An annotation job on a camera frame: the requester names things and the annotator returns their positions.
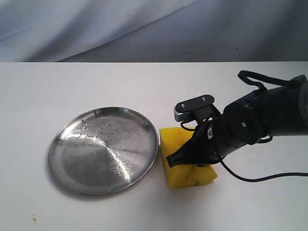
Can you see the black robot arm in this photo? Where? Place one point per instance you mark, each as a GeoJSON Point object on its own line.
{"type": "Point", "coordinates": [283, 110]}

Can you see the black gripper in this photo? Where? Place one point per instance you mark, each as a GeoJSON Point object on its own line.
{"type": "Point", "coordinates": [239, 125]}

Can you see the white backdrop cloth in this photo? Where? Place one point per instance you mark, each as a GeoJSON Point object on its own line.
{"type": "Point", "coordinates": [153, 30]}

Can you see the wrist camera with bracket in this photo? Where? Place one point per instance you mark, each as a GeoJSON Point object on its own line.
{"type": "Point", "coordinates": [199, 109]}

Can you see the round steel plate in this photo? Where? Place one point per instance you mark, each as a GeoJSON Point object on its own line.
{"type": "Point", "coordinates": [103, 151]}

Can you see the yellow sponge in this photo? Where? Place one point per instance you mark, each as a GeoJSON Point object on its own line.
{"type": "Point", "coordinates": [179, 170]}

